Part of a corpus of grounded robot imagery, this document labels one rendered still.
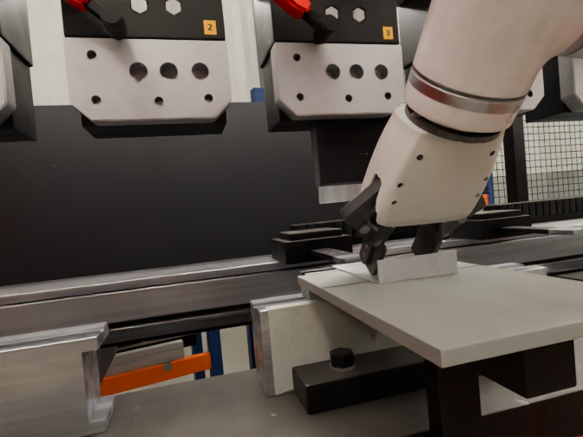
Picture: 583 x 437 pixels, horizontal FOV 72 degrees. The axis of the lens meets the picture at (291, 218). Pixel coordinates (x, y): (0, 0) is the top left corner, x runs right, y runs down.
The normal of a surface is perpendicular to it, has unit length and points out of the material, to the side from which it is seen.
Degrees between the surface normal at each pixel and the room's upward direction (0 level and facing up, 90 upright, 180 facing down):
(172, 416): 0
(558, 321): 0
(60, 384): 90
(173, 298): 90
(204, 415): 0
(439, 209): 137
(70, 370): 90
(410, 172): 129
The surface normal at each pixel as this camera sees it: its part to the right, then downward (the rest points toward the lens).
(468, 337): -0.09, -1.00
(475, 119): -0.08, 0.65
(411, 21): -0.96, 0.09
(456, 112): -0.39, 0.57
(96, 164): 0.26, 0.00
